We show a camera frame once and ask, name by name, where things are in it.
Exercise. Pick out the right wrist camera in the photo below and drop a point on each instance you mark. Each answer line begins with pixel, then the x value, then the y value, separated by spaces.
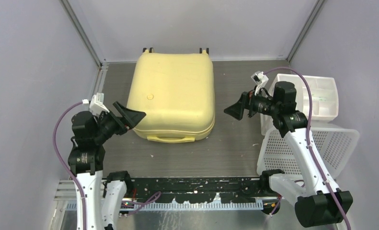
pixel 260 80

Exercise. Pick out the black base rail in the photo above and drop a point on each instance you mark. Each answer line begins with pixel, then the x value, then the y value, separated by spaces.
pixel 196 190

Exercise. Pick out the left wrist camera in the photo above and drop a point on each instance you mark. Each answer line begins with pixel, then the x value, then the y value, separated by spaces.
pixel 96 105

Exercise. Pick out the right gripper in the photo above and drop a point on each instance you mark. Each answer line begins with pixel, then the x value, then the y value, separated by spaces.
pixel 247 100

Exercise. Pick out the white perforated plastic basket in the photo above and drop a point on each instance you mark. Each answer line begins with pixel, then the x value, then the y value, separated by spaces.
pixel 334 143

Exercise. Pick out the yellow hard-shell suitcase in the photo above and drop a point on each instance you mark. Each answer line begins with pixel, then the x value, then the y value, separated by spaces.
pixel 176 92

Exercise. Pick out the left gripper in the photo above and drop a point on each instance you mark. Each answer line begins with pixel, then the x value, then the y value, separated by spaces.
pixel 130 117

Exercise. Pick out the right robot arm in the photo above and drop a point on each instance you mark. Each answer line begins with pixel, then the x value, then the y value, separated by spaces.
pixel 320 201

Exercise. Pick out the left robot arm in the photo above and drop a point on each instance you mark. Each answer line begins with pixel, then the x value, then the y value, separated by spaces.
pixel 99 198

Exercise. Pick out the slotted metal cable duct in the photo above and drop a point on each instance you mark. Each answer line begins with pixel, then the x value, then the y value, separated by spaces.
pixel 214 205

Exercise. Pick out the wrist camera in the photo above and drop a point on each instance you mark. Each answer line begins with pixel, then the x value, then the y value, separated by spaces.
pixel 96 105
pixel 260 80

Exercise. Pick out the white divided organizer tray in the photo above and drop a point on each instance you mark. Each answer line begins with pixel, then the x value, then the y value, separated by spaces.
pixel 324 97

